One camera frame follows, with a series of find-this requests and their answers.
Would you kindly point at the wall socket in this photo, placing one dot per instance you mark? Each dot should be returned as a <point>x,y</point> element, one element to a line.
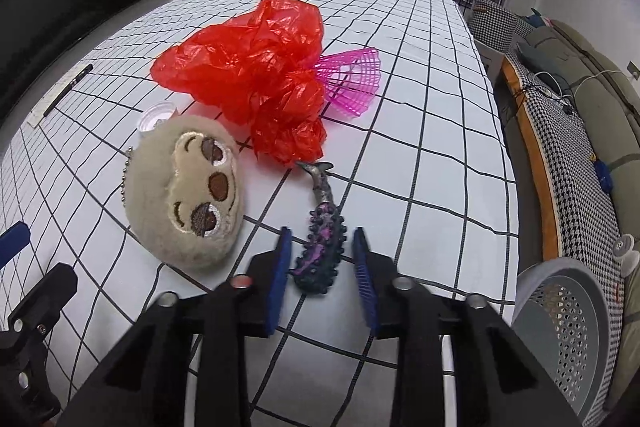
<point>634,70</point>

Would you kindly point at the red plastic bag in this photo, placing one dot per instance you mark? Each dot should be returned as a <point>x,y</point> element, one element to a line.
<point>250,57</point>

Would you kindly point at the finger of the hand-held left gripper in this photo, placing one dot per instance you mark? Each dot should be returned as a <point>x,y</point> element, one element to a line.
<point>12,244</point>
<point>47,292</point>

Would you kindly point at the pink plastic mesh piece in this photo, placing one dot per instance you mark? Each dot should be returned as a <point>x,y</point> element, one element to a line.
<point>352,82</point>

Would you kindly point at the white plastic cap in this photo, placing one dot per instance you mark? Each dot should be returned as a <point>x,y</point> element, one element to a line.
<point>157,116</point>

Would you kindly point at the blue object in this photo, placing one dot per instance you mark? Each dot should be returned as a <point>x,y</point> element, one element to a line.
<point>603,177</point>

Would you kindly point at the black power strip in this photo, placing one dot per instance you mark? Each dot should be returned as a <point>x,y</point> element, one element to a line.
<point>550,97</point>

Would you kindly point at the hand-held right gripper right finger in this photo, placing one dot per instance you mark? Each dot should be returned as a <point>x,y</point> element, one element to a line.
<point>362,282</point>

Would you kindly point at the houndstooth sofa cover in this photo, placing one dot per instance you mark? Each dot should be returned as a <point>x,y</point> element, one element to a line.
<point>565,157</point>

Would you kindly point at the white checked tablecloth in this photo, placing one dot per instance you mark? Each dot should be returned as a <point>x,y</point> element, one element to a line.
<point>425,132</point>

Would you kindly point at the dark teal cushion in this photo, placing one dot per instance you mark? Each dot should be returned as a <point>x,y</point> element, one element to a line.
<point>542,59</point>

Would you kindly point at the olive green sofa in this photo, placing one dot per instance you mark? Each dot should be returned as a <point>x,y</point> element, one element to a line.
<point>595,57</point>

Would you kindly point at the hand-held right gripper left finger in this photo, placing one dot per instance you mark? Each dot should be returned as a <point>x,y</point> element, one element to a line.
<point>282,277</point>

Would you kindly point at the teal soft toy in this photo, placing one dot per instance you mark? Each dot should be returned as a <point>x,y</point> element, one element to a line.
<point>540,18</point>

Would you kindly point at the small white fan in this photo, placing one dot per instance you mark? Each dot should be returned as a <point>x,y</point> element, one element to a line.
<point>627,254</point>

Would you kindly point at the houndstooth storage pouffe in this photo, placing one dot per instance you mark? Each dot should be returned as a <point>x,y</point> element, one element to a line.
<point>497,22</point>

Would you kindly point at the grey perforated plastic basket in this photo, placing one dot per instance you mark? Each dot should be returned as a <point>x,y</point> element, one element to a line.
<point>565,297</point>

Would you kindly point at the purple rubber fish toy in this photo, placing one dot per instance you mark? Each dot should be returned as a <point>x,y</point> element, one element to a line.
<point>320,252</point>

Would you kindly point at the black pen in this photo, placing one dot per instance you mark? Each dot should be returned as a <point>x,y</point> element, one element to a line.
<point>67,89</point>

